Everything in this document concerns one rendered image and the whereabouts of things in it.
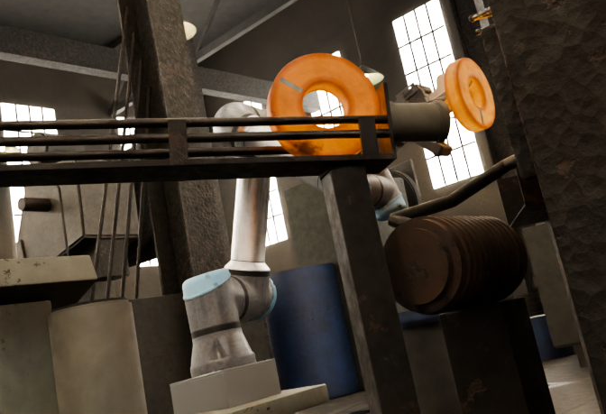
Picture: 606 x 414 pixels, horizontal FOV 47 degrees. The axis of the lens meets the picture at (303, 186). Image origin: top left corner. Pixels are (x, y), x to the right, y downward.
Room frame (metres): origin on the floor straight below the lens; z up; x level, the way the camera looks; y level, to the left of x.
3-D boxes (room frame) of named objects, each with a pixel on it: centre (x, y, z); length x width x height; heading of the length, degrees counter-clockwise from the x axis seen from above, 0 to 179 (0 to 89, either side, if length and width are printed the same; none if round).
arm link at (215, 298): (1.64, 0.27, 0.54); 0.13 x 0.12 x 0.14; 150
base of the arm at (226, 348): (1.63, 0.26, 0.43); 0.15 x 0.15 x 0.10
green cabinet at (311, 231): (5.13, -0.26, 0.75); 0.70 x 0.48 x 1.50; 140
